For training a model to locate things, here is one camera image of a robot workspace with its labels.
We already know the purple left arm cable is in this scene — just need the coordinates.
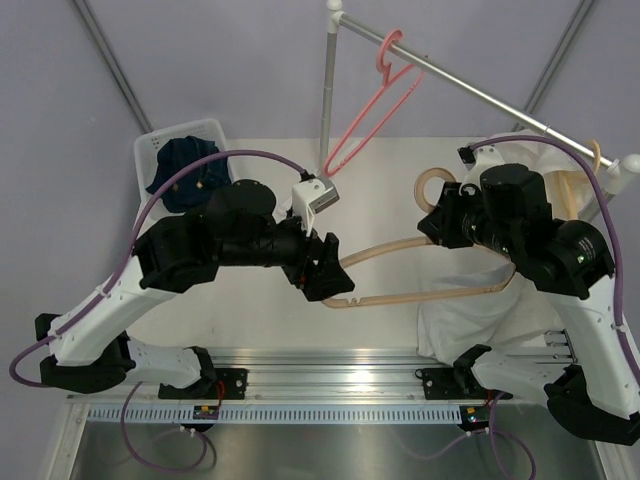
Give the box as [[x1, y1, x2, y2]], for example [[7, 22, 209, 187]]
[[8, 149, 314, 474]]

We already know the beige hanger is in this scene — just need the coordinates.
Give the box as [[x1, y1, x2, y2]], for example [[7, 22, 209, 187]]
[[555, 139, 601, 220], [322, 167, 515, 309]]

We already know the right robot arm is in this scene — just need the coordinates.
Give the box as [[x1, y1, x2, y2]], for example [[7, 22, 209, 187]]
[[417, 164, 639, 446]]

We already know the pink plastic hanger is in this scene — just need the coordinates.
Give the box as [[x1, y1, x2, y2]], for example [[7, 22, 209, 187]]
[[322, 29, 425, 178]]

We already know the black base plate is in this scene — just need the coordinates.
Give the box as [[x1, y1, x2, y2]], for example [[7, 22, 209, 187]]
[[414, 367, 498, 400], [158, 368, 249, 400]]

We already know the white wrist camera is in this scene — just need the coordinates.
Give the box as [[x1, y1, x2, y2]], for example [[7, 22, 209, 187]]
[[291, 175, 340, 237], [458, 146, 505, 195]]

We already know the white slotted cable duct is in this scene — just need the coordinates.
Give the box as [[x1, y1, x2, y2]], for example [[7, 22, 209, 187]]
[[87, 404, 462, 425]]

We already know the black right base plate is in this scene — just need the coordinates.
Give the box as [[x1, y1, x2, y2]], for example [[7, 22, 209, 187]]
[[414, 367, 498, 400]]

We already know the white plastic basket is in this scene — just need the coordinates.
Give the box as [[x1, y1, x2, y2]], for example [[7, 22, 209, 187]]
[[133, 118, 227, 208]]

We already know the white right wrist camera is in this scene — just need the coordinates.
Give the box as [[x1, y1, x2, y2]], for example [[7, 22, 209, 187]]
[[458, 146, 505, 195]]

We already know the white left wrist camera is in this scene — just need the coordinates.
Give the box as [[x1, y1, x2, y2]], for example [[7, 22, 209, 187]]
[[291, 175, 340, 237]]

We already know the dark blue denim skirt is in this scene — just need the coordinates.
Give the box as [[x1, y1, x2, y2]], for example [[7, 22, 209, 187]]
[[144, 135, 234, 214]]

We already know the cream white garment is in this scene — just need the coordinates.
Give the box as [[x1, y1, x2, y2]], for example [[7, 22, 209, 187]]
[[468, 130, 600, 220]]

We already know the silver clothes rack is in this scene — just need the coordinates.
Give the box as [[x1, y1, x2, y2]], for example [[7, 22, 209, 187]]
[[324, 1, 639, 200]]

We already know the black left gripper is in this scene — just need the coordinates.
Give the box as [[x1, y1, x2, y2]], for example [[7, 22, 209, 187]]
[[218, 204, 355, 300]]

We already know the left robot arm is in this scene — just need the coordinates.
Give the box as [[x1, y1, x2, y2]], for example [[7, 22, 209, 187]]
[[35, 177, 355, 400]]

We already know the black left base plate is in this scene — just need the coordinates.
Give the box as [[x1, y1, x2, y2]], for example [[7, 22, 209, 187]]
[[158, 368, 249, 400]]

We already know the aluminium mounting rail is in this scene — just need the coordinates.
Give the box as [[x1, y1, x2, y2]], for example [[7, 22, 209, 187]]
[[64, 329, 609, 406]]

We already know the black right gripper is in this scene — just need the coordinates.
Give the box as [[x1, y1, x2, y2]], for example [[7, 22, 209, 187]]
[[420, 181, 522, 259]]

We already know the white satin garment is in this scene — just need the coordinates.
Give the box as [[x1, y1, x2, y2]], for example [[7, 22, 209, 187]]
[[417, 265, 563, 365]]

